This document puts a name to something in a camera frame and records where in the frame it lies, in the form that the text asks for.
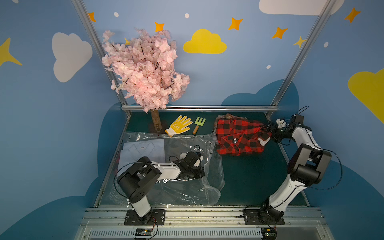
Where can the aluminium mounting rail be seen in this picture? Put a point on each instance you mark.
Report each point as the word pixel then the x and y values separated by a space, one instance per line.
pixel 203 223

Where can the pink artificial blossom tree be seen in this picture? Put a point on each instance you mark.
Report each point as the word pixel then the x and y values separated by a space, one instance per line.
pixel 146 70

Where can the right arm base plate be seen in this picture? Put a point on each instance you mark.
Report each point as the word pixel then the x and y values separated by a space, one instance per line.
pixel 263 217

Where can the light blue shirt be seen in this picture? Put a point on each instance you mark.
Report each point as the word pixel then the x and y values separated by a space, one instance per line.
pixel 133 151

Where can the aluminium frame back bar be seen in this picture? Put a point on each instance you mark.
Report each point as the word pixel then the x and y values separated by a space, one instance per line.
pixel 220 109

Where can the right aluminium frame post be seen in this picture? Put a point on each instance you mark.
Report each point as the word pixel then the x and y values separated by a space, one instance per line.
pixel 312 37

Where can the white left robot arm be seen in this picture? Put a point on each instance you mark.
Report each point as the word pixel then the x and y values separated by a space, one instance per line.
pixel 142 175

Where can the green circuit board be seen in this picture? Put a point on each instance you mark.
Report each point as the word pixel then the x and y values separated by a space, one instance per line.
pixel 269 234
pixel 143 233

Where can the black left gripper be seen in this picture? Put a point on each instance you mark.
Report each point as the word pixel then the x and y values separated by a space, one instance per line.
pixel 196 169

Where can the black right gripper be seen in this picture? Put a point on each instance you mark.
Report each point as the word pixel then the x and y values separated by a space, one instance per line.
pixel 272 132

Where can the right green circuit board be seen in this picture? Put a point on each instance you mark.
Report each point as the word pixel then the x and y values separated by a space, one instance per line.
pixel 269 234

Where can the left green circuit board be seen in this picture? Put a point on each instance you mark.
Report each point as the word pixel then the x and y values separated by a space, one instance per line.
pixel 143 233

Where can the red black checkered cloth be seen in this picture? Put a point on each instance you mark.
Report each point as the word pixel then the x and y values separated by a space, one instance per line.
pixel 237 137

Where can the left aluminium frame post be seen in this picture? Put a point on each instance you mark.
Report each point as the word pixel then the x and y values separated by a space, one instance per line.
pixel 89 27

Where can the clear plastic vacuum bag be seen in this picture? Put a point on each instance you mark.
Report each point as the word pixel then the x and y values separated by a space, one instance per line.
pixel 195 192

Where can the green garden hand fork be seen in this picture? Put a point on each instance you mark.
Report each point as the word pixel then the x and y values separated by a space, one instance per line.
pixel 199 122

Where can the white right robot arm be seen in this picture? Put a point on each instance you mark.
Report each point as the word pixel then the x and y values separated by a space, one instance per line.
pixel 306 168

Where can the yellow work glove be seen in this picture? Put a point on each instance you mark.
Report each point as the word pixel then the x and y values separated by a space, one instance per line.
pixel 179 126

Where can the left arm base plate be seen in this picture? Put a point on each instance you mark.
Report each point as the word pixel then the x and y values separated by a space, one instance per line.
pixel 153 216

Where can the red plaid shirt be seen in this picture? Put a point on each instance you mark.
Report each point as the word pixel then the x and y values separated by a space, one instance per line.
pixel 227 117

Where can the aluminium frame post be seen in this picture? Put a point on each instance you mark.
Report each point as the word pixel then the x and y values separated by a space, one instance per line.
pixel 89 27
pixel 312 37

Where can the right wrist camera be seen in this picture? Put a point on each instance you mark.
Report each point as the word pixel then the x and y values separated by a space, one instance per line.
pixel 281 123

